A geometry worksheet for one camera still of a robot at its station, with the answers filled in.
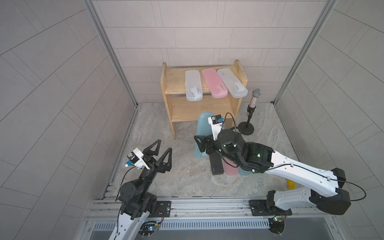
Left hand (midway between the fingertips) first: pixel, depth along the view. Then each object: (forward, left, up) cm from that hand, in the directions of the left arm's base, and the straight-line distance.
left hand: (168, 146), depth 60 cm
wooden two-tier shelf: (+30, -1, -10) cm, 31 cm away
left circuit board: (-25, +10, -29) cm, 39 cm away
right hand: (+5, -13, 0) cm, 14 cm away
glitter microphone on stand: (+29, -46, -27) cm, 61 cm away
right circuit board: (-24, -49, -30) cm, 62 cm away
